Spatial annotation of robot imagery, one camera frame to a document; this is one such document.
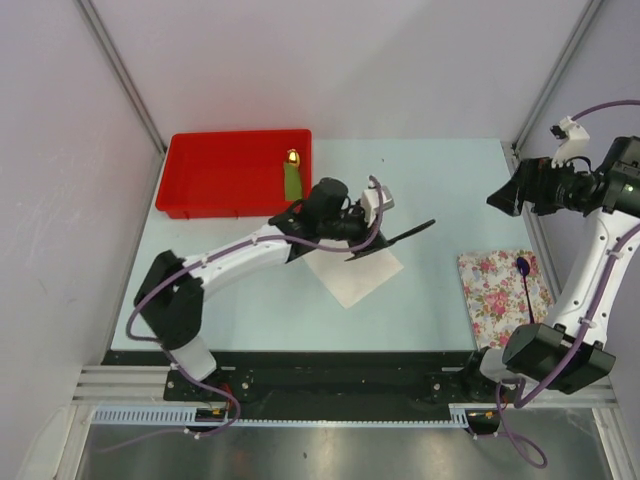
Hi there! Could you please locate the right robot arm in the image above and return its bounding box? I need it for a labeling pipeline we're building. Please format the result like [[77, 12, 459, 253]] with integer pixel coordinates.
[[461, 136, 639, 405]]

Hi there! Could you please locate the white paper napkin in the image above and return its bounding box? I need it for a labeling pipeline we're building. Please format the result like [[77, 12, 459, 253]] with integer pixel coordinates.
[[304, 250, 404, 309]]

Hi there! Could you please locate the white cable duct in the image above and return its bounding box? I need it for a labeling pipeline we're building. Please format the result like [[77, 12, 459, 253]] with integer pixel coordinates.
[[92, 403, 474, 429]]

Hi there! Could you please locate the floral tray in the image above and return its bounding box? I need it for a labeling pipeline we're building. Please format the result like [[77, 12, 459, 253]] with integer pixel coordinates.
[[457, 249, 553, 349]]

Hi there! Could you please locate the aluminium frame rail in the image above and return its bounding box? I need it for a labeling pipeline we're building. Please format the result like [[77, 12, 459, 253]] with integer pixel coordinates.
[[72, 366, 169, 405]]

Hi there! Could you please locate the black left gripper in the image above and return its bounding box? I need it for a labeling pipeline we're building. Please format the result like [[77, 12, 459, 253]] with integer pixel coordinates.
[[318, 201, 387, 258]]

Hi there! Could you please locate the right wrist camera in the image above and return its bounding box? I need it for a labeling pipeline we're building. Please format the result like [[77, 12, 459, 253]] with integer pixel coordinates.
[[550, 116, 590, 168]]

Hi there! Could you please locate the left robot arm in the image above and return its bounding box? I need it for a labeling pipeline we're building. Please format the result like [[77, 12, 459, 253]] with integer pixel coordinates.
[[130, 177, 434, 400]]

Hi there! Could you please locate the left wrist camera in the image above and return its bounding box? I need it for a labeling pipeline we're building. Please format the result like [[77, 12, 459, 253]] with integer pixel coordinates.
[[360, 182, 395, 227]]

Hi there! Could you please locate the red plastic bin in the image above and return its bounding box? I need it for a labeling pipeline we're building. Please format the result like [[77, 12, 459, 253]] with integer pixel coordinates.
[[155, 129, 312, 219]]

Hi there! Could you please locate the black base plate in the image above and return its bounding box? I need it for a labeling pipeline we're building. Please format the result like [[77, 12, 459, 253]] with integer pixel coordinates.
[[102, 349, 521, 424]]

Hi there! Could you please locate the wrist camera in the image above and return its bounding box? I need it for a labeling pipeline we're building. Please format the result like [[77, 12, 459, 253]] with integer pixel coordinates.
[[360, 182, 395, 227], [550, 116, 590, 168]]

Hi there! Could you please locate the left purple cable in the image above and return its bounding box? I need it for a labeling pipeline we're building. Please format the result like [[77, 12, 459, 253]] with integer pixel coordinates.
[[97, 174, 386, 454]]

